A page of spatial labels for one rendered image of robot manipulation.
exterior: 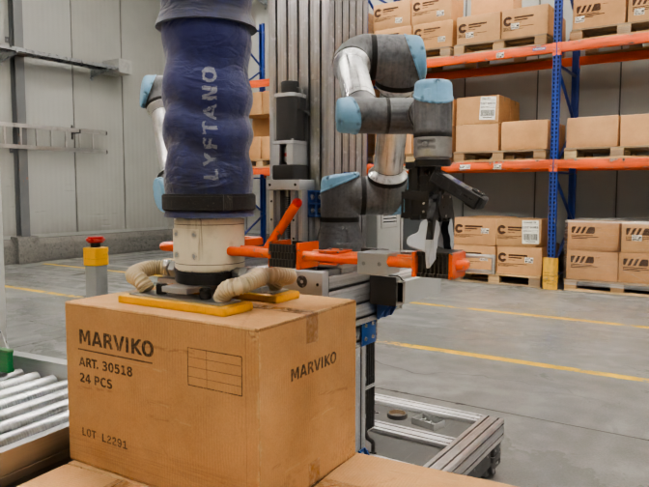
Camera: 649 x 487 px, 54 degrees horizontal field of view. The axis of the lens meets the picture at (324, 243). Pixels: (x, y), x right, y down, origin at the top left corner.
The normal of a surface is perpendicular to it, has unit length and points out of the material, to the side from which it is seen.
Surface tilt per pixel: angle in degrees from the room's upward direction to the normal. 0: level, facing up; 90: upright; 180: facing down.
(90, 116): 90
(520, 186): 90
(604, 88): 90
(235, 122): 69
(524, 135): 89
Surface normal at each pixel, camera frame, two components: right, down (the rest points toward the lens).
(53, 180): 0.83, 0.04
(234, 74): 0.73, -0.17
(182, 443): -0.52, 0.07
